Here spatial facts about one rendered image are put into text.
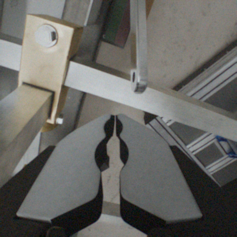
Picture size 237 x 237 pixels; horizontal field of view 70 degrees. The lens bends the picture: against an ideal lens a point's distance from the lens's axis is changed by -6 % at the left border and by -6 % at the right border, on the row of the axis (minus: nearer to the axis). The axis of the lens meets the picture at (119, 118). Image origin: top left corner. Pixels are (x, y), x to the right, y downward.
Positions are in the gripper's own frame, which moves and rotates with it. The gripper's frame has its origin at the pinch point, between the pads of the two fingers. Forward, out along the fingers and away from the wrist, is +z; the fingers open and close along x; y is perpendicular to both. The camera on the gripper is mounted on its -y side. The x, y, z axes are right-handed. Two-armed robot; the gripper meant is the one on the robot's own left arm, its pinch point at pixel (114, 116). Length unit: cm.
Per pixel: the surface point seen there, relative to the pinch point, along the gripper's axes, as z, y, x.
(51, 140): 24.2, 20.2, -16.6
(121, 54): 94, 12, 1
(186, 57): 94, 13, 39
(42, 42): 6.6, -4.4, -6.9
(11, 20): 32.3, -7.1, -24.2
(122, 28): 24.1, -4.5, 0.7
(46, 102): 5.7, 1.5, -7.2
